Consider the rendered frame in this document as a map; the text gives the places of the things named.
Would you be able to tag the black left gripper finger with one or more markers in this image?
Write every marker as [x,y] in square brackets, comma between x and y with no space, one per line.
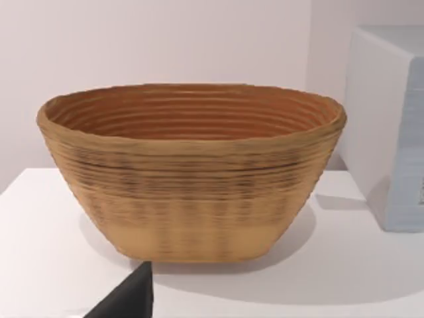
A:
[132,293]

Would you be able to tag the brown woven basket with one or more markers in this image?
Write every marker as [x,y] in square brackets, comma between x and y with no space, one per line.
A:
[192,185]

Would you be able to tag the pale microwave oven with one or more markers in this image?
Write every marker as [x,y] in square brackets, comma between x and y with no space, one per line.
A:
[381,132]

